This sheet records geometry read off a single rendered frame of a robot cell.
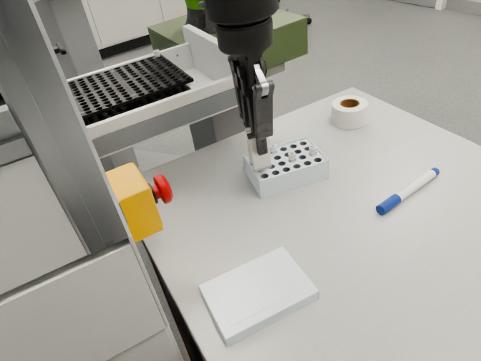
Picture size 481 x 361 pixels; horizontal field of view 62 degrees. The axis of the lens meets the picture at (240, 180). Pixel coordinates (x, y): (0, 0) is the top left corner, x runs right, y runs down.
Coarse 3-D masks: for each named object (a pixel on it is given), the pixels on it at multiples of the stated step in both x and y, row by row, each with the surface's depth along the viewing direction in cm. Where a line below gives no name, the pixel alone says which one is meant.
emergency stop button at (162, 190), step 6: (156, 180) 51; (162, 180) 50; (156, 186) 51; (162, 186) 50; (168, 186) 51; (156, 192) 51; (162, 192) 50; (168, 192) 50; (162, 198) 51; (168, 198) 51
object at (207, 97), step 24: (168, 48) 90; (96, 72) 84; (192, 72) 92; (192, 96) 71; (216, 96) 73; (120, 120) 66; (144, 120) 68; (168, 120) 70; (192, 120) 73; (96, 144) 66; (120, 144) 68
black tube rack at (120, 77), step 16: (128, 64) 83; (144, 64) 82; (160, 64) 81; (80, 80) 80; (96, 80) 78; (112, 80) 78; (128, 80) 76; (144, 80) 75; (160, 80) 74; (176, 80) 73; (80, 96) 73; (96, 96) 72; (112, 96) 72; (128, 96) 71; (144, 96) 70; (160, 96) 76; (80, 112) 68; (96, 112) 67; (112, 112) 73
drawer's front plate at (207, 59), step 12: (192, 36) 88; (204, 36) 83; (192, 48) 91; (204, 48) 84; (216, 48) 79; (204, 60) 87; (216, 60) 81; (204, 72) 90; (216, 72) 84; (228, 72) 78
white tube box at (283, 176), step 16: (288, 144) 71; (304, 144) 71; (272, 160) 68; (288, 160) 68; (304, 160) 66; (320, 160) 67; (256, 176) 64; (272, 176) 64; (288, 176) 65; (304, 176) 66; (320, 176) 67; (272, 192) 65
